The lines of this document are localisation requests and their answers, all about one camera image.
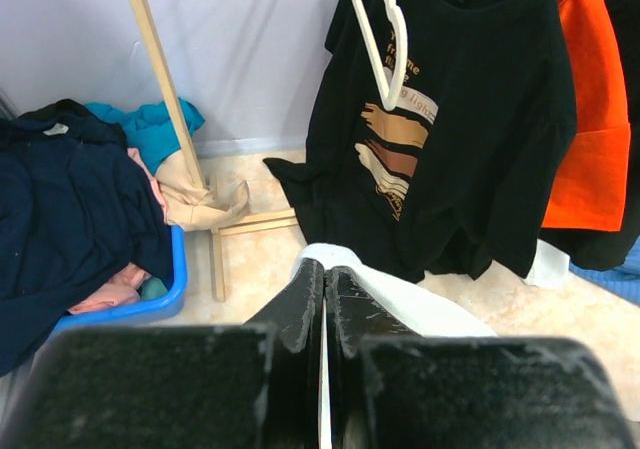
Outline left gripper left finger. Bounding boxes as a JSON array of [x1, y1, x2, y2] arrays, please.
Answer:
[[14, 259, 324, 448]]

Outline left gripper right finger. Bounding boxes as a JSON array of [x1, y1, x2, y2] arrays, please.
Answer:
[[325, 267, 635, 448]]

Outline white t shirt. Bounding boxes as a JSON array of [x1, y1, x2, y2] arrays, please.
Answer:
[[292, 244, 494, 448]]

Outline white hanging shirt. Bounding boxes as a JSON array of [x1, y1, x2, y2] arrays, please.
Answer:
[[523, 239, 570, 289]]

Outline black printed hanging shirt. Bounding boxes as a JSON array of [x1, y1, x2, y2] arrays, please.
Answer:
[[266, 0, 577, 282]]

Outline orange hanging shirt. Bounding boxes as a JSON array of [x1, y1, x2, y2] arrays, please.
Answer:
[[543, 0, 631, 232]]

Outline beige hanger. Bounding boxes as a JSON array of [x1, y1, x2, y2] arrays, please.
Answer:
[[341, 0, 409, 111]]

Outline blue plastic basket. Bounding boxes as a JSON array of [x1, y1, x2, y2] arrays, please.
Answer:
[[47, 223, 189, 340]]

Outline pink garment in basket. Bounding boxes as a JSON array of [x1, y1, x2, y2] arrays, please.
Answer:
[[68, 263, 168, 315]]

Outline wooden clothes rack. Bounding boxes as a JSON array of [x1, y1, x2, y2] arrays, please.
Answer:
[[129, 0, 296, 302]]

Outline beige garment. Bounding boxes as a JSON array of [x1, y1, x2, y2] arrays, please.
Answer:
[[155, 150, 250, 232]]

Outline navy blue garment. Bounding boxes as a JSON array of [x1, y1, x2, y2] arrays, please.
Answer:
[[1, 99, 172, 375]]

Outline teal garment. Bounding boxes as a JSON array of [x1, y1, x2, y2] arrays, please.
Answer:
[[85, 102, 181, 175]]

